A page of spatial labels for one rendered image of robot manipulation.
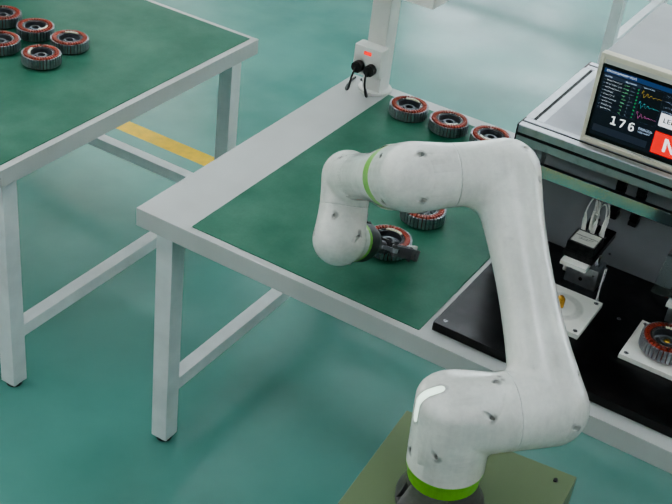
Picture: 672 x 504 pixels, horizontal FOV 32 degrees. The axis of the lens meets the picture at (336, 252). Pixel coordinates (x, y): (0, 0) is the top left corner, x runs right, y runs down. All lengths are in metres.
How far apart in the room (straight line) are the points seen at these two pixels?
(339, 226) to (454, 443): 0.66
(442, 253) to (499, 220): 0.80
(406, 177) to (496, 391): 0.38
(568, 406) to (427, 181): 0.43
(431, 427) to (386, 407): 1.61
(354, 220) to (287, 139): 0.83
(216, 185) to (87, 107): 0.51
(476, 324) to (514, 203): 0.60
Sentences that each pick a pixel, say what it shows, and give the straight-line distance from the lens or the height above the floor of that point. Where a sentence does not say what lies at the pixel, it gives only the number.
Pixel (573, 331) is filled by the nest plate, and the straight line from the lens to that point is 2.53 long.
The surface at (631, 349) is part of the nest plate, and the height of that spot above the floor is 0.78.
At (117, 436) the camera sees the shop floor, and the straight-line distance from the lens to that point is 3.27.
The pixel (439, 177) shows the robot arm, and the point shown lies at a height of 1.30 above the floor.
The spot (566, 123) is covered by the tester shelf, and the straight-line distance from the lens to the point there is 2.61.
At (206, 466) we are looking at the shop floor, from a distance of 3.19.
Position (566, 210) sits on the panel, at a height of 0.87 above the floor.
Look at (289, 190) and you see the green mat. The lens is 2.90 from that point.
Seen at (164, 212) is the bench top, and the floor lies 0.75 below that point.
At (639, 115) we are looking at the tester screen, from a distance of 2.49.
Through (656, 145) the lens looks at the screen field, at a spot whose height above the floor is 1.16.
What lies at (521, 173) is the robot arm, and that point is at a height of 1.31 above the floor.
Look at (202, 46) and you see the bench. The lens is 3.62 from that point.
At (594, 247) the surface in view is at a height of 0.92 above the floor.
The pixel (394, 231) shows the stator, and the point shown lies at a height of 0.78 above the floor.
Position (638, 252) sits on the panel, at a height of 0.83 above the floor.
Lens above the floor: 2.24
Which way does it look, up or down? 34 degrees down
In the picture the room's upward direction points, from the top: 7 degrees clockwise
